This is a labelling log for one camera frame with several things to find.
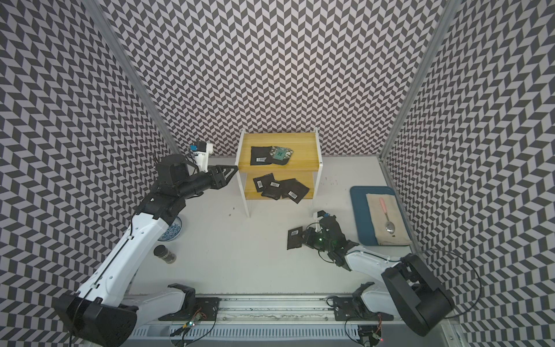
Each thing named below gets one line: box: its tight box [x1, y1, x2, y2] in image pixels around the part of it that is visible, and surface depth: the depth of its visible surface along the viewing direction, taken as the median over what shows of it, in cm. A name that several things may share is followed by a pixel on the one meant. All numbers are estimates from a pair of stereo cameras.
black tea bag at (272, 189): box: [260, 180, 282, 201], surface depth 87 cm
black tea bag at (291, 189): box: [278, 177, 311, 204], surface depth 87 cm
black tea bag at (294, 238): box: [286, 226, 303, 251], surface depth 88 cm
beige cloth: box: [365, 193, 412, 246], surface depth 96 cm
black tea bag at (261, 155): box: [250, 146, 273, 166], surface depth 76 cm
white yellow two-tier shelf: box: [234, 127, 324, 218], surface depth 79 cm
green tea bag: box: [268, 146, 294, 162], surface depth 77 cm
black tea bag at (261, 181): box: [252, 172, 275, 193], surface depth 90 cm
